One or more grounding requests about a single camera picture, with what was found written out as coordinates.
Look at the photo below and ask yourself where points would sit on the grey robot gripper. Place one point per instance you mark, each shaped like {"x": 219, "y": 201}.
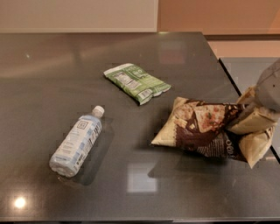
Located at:
{"x": 269, "y": 88}

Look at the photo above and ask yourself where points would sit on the brown sea salt chip bag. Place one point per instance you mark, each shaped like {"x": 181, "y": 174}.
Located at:
{"x": 201, "y": 127}

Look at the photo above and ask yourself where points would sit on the clear plastic water bottle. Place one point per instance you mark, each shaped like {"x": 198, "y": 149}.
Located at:
{"x": 72, "y": 152}

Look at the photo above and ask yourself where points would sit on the green jalapeno chip bag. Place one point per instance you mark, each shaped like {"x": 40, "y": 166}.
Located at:
{"x": 136, "y": 82}

